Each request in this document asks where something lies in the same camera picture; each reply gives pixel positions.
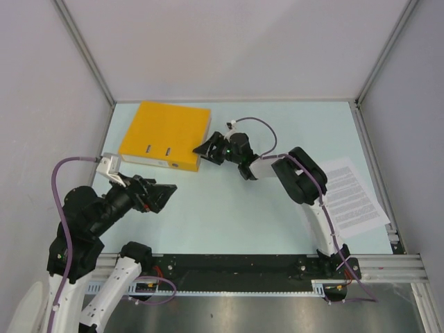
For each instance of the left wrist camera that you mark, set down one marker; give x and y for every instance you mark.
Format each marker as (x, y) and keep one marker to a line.
(108, 167)

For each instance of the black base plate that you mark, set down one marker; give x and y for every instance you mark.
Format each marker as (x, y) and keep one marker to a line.
(246, 273)

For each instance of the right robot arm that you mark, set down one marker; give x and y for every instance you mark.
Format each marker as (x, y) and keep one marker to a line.
(304, 182)

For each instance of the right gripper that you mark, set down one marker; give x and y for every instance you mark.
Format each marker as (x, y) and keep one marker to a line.
(216, 140)

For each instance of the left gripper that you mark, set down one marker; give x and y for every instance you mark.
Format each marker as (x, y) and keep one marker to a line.
(137, 187)

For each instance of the printed paper stack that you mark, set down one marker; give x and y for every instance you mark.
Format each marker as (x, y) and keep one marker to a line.
(351, 205)

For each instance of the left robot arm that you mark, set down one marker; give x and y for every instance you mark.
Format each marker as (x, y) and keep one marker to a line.
(75, 251)

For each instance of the yellow ring binder folder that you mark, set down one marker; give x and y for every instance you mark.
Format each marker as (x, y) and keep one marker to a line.
(165, 135)

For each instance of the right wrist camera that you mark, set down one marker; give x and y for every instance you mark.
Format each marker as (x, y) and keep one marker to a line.
(232, 129)

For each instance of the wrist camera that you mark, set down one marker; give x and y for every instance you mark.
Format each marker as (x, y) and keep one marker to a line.
(232, 129)
(108, 167)

